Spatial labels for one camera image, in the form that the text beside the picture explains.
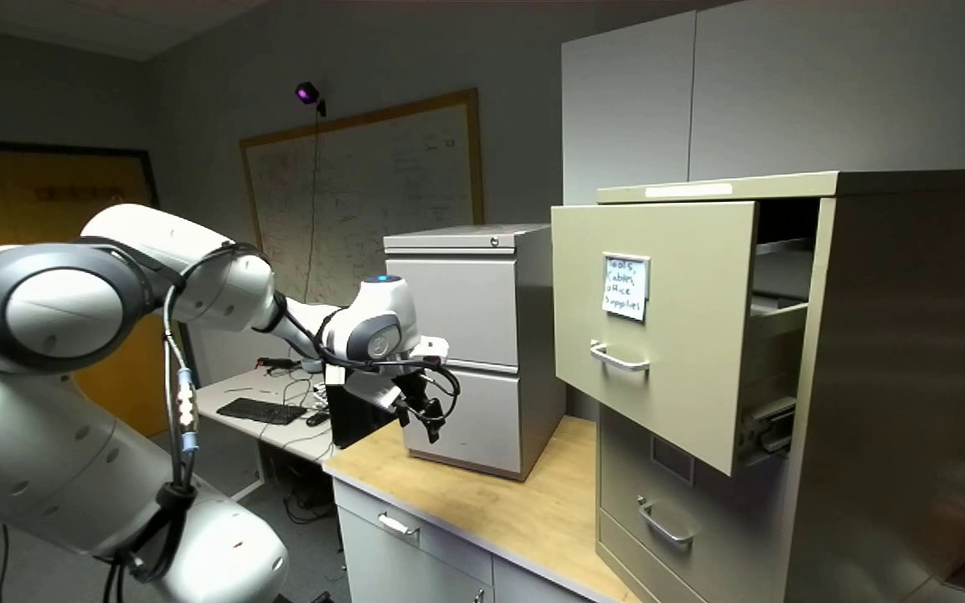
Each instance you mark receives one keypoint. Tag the wood framed whiteboard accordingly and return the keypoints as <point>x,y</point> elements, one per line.
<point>370,187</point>

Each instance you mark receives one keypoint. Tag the purple lit webcam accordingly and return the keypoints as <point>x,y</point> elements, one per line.
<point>307,95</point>

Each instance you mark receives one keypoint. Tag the grey base cabinet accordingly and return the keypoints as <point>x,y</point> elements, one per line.
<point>393,570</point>

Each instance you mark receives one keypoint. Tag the white tall wall cabinet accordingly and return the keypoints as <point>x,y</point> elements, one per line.
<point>729,102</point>

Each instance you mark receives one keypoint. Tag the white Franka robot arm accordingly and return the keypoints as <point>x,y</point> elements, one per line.
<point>48,312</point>

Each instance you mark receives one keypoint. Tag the grey lateral file cabinet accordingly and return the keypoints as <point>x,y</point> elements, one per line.
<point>459,296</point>

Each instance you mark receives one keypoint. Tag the black computer box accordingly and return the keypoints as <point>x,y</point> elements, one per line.
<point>351,423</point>

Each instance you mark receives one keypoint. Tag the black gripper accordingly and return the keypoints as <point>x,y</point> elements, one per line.
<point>418,386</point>

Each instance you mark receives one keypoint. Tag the white paper label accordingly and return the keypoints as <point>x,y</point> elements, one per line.
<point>624,285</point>

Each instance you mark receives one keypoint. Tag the beige closed cabinet drawer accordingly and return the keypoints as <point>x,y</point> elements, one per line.
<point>729,524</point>

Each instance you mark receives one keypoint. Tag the black computer mouse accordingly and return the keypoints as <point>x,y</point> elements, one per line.
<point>315,421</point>

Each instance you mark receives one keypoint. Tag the yellow wooden door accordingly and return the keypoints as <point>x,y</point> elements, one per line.
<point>33,187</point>

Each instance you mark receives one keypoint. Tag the beige metal filing cabinet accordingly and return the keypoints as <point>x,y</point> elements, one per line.
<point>904,388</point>

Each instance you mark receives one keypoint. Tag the beige cabinet drawer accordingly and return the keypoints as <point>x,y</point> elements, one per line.
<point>703,388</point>
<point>729,524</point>

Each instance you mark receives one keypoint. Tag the black keyboard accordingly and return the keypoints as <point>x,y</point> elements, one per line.
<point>260,411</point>

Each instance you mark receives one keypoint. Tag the grey office desk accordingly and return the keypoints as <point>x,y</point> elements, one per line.
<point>267,383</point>

